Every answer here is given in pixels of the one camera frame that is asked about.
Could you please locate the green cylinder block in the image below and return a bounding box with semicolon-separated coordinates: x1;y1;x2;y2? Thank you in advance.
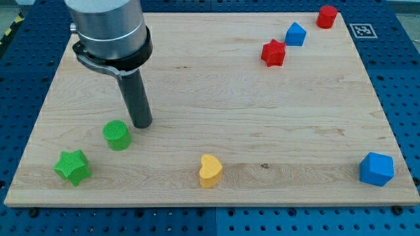
102;120;131;151

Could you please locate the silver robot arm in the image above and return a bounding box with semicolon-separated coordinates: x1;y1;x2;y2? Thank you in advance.
64;0;153;81

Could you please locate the red star block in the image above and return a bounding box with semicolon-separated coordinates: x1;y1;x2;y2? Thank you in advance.
261;39;287;67

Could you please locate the green star block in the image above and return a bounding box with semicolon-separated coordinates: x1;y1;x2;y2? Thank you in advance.
53;149;92;187

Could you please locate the wooden board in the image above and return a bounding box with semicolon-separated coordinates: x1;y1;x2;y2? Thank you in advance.
5;12;419;208

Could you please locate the yellow heart block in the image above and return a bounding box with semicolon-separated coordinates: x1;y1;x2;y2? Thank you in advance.
199;154;223;188

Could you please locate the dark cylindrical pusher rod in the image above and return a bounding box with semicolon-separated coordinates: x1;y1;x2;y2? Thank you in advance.
117;68;153;128

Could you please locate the blue pentagon block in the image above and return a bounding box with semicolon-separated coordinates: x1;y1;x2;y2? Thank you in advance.
285;22;306;47

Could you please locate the red cylinder block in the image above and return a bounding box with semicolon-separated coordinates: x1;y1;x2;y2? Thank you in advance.
316;5;338;29

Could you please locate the blue cube block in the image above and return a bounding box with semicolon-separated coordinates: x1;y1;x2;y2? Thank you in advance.
360;152;394;187

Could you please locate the fiducial marker tag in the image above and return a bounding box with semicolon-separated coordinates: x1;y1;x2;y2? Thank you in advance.
350;23;377;39

